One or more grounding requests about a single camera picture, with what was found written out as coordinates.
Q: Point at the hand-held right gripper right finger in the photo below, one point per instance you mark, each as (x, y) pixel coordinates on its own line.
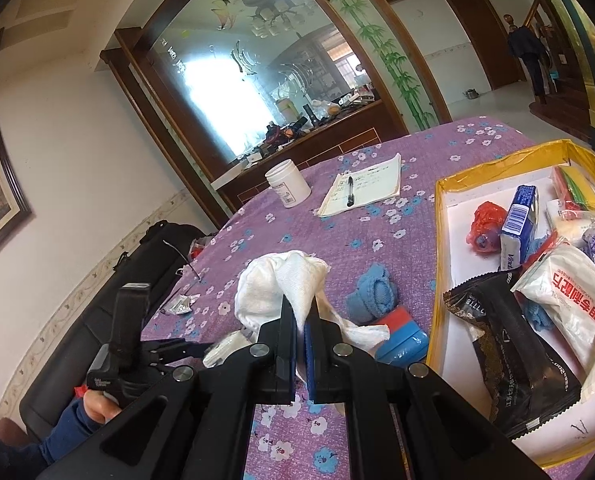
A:
(310, 360)

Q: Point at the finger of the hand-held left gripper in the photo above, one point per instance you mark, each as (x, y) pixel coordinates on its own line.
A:
(177, 351)

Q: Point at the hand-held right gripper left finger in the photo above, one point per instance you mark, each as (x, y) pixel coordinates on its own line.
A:
(277, 360)

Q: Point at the red and blue pack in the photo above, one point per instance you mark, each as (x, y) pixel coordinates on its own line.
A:
(402, 340)

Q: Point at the yellow-edged white box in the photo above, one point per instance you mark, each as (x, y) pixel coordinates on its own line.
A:
(457, 260)

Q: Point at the person's left forearm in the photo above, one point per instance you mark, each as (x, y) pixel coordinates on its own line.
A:
(52, 440)

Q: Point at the person's left hand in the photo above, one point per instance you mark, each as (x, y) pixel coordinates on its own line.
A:
(102, 405)

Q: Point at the small silver wrapper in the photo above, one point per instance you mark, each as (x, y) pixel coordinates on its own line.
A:
(180, 305)

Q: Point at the blue rolled towel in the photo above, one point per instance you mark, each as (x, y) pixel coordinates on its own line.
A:
(372, 295)

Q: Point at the black bag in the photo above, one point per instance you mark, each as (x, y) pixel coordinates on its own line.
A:
(172, 240)

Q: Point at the black pen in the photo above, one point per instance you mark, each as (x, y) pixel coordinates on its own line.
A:
(350, 190)

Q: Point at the white plastic jar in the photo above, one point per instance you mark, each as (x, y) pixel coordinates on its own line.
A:
(287, 185)

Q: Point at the paper notepad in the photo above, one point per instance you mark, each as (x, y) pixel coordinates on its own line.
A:
(372, 180)

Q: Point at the black snack packet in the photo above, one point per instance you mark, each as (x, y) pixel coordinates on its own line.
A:
(517, 350)

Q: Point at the wooden chair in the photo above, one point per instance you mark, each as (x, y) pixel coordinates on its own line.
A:
(347, 142)

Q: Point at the red plastic bag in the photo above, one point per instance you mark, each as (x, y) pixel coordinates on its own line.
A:
(487, 225)

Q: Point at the assorted items on sideboard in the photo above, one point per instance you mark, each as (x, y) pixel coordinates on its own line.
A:
(287, 130)

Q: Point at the wooden sideboard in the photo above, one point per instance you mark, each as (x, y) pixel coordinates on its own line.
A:
(337, 130)

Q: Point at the arched glass partition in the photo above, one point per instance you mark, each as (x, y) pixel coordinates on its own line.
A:
(217, 85)

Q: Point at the blue and white tissue pack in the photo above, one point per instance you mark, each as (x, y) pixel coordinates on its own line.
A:
(520, 220)

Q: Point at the white packet with red print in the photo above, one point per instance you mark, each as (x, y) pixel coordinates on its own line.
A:
(567, 300)

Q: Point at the metal bowl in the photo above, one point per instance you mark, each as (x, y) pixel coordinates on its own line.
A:
(471, 93)

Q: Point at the green and red pack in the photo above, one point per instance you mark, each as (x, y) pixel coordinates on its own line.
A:
(577, 190)

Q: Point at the wooden staircase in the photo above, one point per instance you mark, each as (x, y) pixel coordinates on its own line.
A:
(562, 105)

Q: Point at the brown wooden door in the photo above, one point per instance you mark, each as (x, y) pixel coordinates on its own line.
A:
(482, 35)

